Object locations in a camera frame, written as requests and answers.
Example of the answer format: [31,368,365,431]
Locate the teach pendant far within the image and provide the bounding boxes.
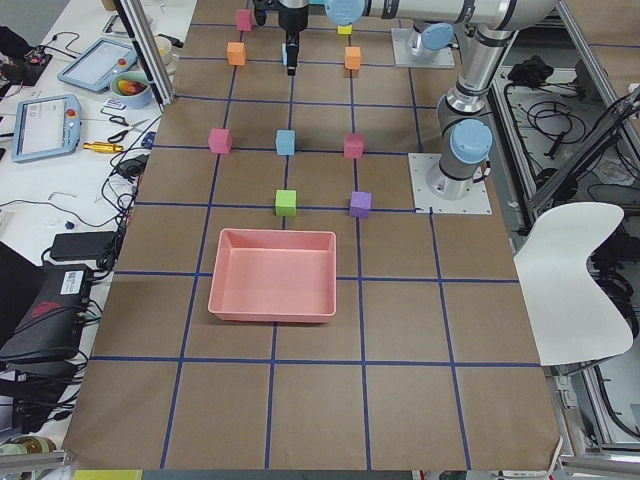
[57,38,138,92]

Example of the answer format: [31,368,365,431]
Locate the orange block front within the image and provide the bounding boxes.
[226,42,247,66]

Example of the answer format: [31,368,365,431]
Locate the brass cylinder tool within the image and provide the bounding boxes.
[83,142,124,154]

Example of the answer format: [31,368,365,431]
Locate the black scissors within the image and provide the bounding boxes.
[107,115,147,144]

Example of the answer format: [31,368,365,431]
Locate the pink block front right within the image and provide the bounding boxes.
[235,9,253,32]

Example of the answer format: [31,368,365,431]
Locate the cream bowl with lemon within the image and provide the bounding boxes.
[154,35,178,74]

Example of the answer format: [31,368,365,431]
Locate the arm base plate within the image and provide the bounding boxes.
[391,28,455,70]
[408,153,492,215]

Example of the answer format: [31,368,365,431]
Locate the aluminium frame post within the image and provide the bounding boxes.
[114,0,175,108]

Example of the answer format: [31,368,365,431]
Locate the green block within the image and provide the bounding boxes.
[275,189,297,218]

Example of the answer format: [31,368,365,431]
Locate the teach pendant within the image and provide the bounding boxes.
[57,38,138,92]
[11,94,82,163]

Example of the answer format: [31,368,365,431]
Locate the teach pendant near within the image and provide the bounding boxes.
[11,94,82,163]

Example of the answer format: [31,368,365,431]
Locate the pink plastic tray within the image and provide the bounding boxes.
[208,228,337,324]

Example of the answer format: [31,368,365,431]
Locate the black computer box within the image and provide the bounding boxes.
[1,264,93,365]

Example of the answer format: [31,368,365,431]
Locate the white chair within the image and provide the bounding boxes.
[514,202,633,366]

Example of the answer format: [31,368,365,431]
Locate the purple block near pink tray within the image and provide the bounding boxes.
[348,191,372,218]

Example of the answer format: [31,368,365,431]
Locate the pink block front left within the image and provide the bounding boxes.
[208,128,233,154]

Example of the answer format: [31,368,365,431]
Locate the pink block back left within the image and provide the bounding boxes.
[343,133,364,159]

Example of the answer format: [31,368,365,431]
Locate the orange block back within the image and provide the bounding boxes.
[344,46,362,71]

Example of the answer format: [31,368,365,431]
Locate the black power adapter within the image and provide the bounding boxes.
[49,231,115,261]

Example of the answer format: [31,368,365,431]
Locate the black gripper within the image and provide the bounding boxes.
[278,0,307,76]

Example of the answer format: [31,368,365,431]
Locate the orange block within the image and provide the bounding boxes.
[226,42,247,66]
[344,46,362,71]

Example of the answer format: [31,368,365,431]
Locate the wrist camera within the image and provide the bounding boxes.
[253,0,271,26]

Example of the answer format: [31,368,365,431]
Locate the blue bowl with fruit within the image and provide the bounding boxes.
[110,71,153,109]

